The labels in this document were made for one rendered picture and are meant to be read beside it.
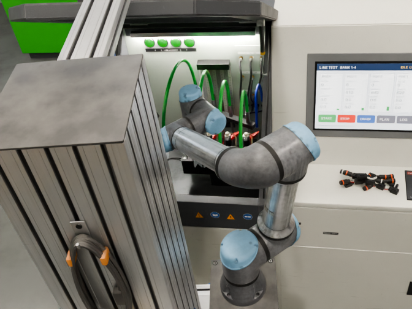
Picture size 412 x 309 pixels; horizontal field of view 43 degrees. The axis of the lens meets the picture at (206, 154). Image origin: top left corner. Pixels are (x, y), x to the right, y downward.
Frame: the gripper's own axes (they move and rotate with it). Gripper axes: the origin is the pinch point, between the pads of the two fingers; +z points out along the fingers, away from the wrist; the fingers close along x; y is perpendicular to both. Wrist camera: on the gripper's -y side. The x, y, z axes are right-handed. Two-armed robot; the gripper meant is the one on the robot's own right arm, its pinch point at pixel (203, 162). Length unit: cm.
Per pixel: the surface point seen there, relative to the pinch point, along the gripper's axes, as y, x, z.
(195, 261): -3, -12, 68
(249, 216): -2.9, 15.3, 33.0
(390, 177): -17, 70, 21
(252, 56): -57, 13, -10
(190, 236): -3, -12, 49
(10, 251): -37, -146, 121
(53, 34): -256, -197, 94
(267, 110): -30.9, 21.4, -0.6
